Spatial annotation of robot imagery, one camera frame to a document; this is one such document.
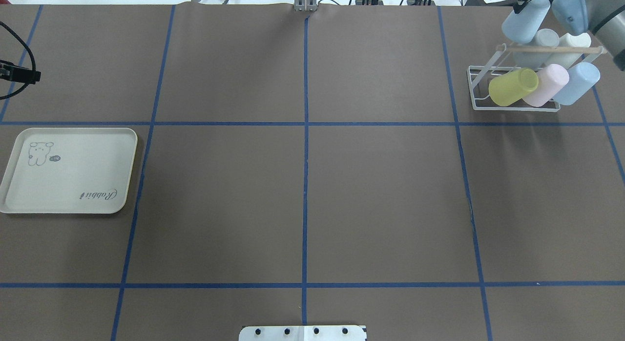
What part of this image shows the cream plastic cup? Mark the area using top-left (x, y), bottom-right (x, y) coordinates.
top-left (544, 32), bottom-right (592, 70)

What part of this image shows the pink plastic cup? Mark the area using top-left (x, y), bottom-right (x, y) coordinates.
top-left (522, 64), bottom-right (570, 107)

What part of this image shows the yellow plastic cup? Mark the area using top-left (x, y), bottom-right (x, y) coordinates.
top-left (488, 68), bottom-right (539, 107)

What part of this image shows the light blue plastic cup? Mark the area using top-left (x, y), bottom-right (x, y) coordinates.
top-left (553, 62), bottom-right (601, 106)

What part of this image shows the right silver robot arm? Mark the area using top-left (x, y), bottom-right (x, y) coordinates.
top-left (501, 0), bottom-right (625, 71)

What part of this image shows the cream plastic tray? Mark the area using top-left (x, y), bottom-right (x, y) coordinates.
top-left (1, 128), bottom-right (138, 214)

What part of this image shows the white wire cup rack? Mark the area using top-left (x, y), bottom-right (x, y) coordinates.
top-left (466, 28), bottom-right (607, 112)

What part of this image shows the aluminium frame post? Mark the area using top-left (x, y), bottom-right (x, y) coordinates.
top-left (294, 0), bottom-right (318, 12)

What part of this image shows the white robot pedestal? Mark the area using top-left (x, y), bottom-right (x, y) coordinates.
top-left (238, 325), bottom-right (368, 341)

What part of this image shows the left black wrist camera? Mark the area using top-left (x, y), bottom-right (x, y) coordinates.
top-left (0, 60), bottom-right (41, 85)

